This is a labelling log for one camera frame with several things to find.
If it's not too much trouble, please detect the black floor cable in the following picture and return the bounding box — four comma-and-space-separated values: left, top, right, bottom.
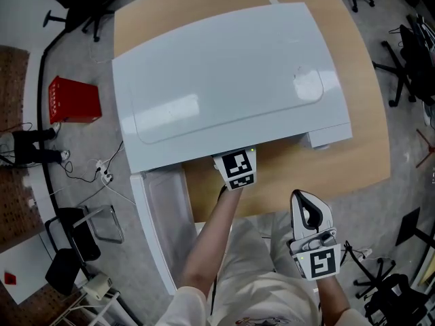
50, 140, 124, 184

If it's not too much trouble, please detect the red plastic crate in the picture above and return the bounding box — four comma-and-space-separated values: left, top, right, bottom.
48, 75, 103, 126

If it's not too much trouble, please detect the metal frame black chair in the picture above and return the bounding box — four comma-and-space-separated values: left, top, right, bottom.
43, 204, 125, 297

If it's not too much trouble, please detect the red tripod stand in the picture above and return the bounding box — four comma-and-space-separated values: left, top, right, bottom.
415, 128, 435, 168

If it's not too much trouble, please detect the person's right forearm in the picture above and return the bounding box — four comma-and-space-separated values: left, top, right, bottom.
315, 276, 351, 320

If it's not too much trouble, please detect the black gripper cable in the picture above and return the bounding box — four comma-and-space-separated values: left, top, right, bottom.
207, 183, 229, 316

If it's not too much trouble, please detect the person's left forearm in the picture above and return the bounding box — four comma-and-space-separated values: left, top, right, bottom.
182, 189, 243, 299

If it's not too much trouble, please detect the small beige box device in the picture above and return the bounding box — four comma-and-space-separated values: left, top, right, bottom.
82, 272, 114, 300

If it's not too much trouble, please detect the black flat stand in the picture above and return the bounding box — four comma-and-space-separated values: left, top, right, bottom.
395, 206, 435, 251

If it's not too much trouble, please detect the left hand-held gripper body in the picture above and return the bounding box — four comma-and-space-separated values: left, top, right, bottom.
211, 147, 258, 193

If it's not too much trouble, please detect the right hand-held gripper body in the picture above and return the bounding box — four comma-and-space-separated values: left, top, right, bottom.
288, 228, 342, 282

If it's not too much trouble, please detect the person's white clothing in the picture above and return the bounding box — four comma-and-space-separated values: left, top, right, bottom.
161, 215, 378, 326

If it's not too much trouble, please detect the white power strip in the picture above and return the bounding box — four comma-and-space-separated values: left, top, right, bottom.
95, 159, 114, 184

